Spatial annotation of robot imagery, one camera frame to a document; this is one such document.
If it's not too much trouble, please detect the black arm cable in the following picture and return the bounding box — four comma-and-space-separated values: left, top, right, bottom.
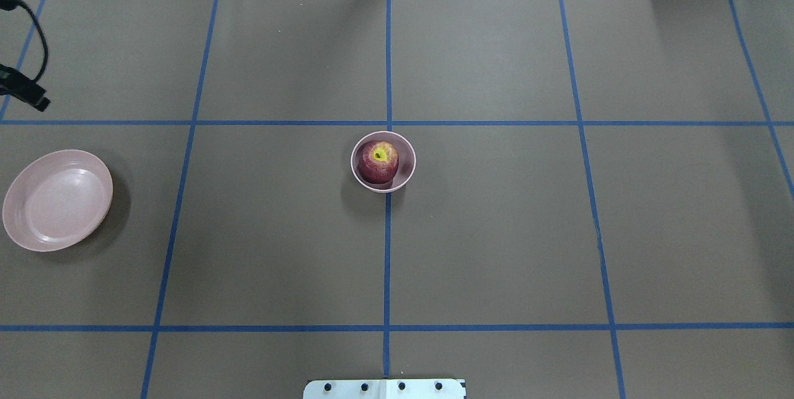
0, 0, 50, 86

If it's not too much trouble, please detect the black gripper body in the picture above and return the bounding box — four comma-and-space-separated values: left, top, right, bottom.
1, 65, 32, 99

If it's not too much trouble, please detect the pink bowl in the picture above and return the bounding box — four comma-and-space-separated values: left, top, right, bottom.
350, 131, 416, 194

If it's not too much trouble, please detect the pink plate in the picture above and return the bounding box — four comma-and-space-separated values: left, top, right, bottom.
2, 150, 114, 253

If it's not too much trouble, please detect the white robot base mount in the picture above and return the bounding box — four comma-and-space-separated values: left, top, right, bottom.
303, 379, 467, 398

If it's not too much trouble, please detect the red apple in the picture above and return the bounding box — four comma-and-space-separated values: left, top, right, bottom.
355, 141, 399, 185

